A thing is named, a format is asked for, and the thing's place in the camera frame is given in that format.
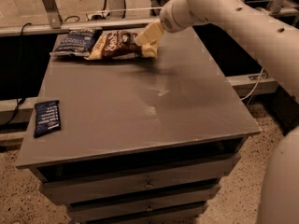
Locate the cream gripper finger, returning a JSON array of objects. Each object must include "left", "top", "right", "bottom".
[
  {"left": 141, "top": 40, "right": 159, "bottom": 59},
  {"left": 135, "top": 25, "right": 151, "bottom": 45}
]

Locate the brown chip bag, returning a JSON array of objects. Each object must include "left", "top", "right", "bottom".
[{"left": 86, "top": 31, "right": 144, "bottom": 61}]

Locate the blue chip bag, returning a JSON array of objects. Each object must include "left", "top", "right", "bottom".
[{"left": 51, "top": 29, "right": 103, "bottom": 57}]

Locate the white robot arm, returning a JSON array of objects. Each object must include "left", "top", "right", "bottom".
[{"left": 135, "top": 0, "right": 299, "bottom": 224}]

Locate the white power strip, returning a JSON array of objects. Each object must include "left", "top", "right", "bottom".
[{"left": 85, "top": 12, "right": 110, "bottom": 21}]

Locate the grey drawer cabinet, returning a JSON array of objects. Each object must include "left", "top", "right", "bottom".
[{"left": 16, "top": 29, "right": 260, "bottom": 224}]

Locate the small dark blue snack packet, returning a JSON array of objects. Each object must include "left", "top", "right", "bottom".
[{"left": 34, "top": 100, "right": 61, "bottom": 138}]

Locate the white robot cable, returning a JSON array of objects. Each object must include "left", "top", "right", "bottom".
[{"left": 240, "top": 67, "right": 265, "bottom": 102}]

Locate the metal railing frame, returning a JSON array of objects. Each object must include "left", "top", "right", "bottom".
[{"left": 0, "top": 0, "right": 299, "bottom": 37}]

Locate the black cable at left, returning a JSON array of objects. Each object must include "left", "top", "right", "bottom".
[{"left": 0, "top": 22, "right": 34, "bottom": 126}]

